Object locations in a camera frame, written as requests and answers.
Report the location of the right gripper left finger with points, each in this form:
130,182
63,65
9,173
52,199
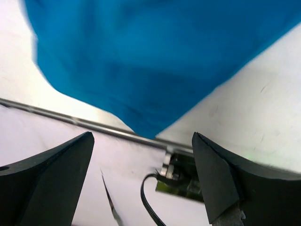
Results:
44,190

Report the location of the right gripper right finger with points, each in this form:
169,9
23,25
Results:
240,192

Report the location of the blue t shirt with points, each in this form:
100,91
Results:
149,62

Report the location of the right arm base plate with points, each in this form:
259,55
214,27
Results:
178,176

